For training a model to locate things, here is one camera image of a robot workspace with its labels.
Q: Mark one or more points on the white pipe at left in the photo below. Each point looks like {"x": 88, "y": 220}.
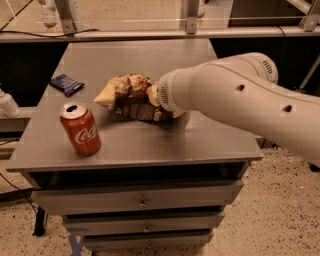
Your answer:
{"x": 9, "y": 105}

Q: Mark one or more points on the middle grey drawer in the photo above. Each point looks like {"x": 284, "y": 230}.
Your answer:
{"x": 144, "y": 223}

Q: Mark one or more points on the grey drawer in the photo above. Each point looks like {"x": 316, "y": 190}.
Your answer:
{"x": 144, "y": 223}
{"x": 151, "y": 240}
{"x": 137, "y": 198}

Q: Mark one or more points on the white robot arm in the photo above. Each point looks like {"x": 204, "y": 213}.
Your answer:
{"x": 242, "y": 91}

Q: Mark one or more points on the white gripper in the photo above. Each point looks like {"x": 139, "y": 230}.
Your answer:
{"x": 165, "y": 94}

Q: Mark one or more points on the metal frame rail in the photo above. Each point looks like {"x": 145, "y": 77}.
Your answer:
{"x": 93, "y": 35}

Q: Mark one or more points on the brown chip bag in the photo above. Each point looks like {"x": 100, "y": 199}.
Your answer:
{"x": 127, "y": 96}

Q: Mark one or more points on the blue snack packet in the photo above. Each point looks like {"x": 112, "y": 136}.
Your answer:
{"x": 66, "y": 84}

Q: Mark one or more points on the top grey drawer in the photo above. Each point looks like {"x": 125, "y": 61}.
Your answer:
{"x": 137, "y": 198}

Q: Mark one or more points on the bottom grey drawer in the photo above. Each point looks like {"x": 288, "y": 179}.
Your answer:
{"x": 151, "y": 240}

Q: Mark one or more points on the red coke can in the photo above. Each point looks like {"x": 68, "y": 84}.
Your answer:
{"x": 78, "y": 122}

